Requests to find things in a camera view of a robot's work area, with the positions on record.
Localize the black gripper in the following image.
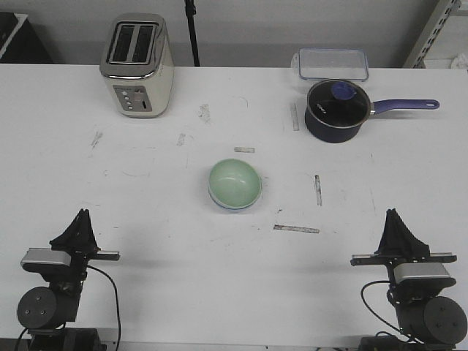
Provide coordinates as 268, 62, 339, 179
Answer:
38, 209, 120, 289
350, 209, 457, 303

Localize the blue bowl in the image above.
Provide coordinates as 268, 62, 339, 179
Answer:
208, 184, 263, 211

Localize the green bowl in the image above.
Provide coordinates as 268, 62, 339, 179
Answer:
208, 159, 262, 186

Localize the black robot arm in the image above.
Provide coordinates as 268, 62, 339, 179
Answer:
350, 209, 467, 350
17, 209, 120, 350

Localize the dark blue saucepan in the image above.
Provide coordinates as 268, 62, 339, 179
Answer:
304, 79, 439, 143

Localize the glass pot lid blue knob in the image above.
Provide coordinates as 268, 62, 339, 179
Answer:
308, 79, 371, 127

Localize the cream and chrome toaster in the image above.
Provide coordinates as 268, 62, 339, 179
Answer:
99, 12, 175, 118

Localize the white crumpled object on shelf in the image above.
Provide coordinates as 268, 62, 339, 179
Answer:
450, 53, 468, 69

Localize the clear plastic food container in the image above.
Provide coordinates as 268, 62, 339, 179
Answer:
290, 48, 369, 81

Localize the grey metal shelf upright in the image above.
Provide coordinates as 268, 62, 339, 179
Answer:
402, 0, 464, 69

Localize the black tripod pole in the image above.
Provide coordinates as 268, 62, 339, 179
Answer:
184, 0, 200, 67

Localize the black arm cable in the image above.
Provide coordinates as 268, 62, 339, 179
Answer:
361, 280, 407, 343
86, 265, 121, 348

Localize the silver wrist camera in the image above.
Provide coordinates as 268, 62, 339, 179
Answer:
393, 263, 456, 287
20, 248, 72, 273

